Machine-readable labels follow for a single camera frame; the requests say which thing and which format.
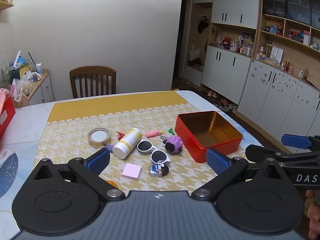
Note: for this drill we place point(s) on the small wooden side cabinet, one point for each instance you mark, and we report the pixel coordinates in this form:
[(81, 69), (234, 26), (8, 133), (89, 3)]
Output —
[(41, 92)]

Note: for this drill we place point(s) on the person's right hand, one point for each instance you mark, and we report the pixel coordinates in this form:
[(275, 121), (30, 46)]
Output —
[(313, 213)]

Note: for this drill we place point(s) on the small purple box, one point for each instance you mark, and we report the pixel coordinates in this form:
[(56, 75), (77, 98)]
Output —
[(109, 147)]

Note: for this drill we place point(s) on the shoes on floor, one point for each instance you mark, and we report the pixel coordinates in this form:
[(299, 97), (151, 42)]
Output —
[(221, 103)]

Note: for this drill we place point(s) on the purple spiky toy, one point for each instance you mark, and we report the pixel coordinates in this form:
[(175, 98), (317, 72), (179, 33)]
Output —
[(173, 144)]

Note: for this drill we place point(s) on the white round sunglasses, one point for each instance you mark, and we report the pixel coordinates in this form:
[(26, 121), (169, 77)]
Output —
[(157, 156)]

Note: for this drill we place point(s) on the round gold tin lid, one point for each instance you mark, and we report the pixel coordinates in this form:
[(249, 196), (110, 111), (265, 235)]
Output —
[(99, 137)]

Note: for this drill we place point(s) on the red metal tin box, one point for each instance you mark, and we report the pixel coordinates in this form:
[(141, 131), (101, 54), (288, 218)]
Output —
[(200, 131)]

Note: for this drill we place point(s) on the red candy wrapper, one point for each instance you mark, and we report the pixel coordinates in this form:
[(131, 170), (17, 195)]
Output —
[(120, 135)]

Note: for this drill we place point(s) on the orange fruit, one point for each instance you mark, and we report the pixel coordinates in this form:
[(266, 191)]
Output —
[(113, 184)]

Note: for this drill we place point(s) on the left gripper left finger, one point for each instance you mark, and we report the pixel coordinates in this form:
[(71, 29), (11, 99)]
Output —
[(87, 171)]

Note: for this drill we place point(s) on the white wall cabinet unit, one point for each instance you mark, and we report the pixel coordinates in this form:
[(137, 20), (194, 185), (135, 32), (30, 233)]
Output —
[(263, 56)]

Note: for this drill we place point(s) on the yellow houndstooth table runner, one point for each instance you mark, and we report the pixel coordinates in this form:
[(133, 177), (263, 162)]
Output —
[(65, 136)]

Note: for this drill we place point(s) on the green plastic pawn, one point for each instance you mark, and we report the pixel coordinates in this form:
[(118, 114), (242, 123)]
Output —
[(171, 131)]

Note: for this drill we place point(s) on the white tote bag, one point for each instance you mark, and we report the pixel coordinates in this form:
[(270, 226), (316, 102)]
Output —
[(194, 53)]

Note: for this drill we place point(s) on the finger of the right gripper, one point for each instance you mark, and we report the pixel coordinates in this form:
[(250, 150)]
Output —
[(258, 154), (303, 142)]

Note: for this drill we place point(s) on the brown wooden chair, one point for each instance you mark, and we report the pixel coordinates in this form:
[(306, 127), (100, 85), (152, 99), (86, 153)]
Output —
[(88, 81)]

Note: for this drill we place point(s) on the pink sticky note pad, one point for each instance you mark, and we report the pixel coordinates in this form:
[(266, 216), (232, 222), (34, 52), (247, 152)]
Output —
[(131, 171)]

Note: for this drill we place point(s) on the white yellow plastic bottle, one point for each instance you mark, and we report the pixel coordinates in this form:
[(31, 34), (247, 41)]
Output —
[(125, 146)]

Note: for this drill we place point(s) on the red cardboard box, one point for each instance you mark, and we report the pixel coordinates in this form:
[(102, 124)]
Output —
[(7, 115)]

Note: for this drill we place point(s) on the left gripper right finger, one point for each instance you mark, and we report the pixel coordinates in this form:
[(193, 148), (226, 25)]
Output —
[(228, 171)]

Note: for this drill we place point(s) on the black hanging hat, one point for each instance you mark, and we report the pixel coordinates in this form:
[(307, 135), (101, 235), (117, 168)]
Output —
[(203, 24)]

